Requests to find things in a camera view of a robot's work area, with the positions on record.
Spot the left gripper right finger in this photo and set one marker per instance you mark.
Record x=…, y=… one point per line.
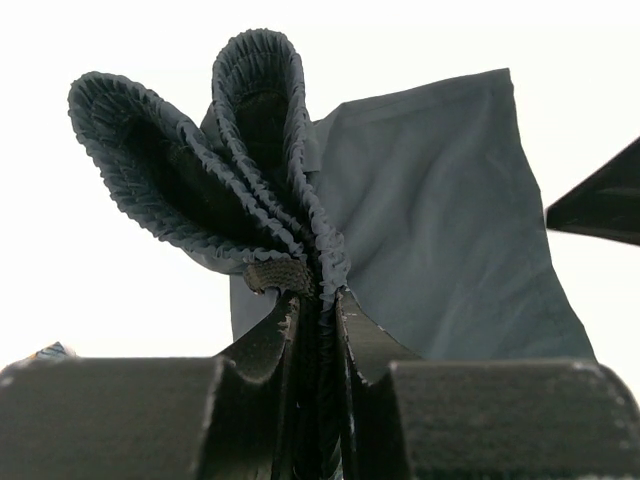
x=404, y=417

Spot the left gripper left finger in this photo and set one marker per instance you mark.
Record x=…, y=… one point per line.
x=229, y=416

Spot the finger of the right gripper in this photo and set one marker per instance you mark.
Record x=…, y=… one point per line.
x=604, y=205

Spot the colourful patterned shorts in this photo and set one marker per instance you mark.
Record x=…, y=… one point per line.
x=54, y=351

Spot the dark green shorts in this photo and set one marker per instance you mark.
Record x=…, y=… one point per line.
x=422, y=202

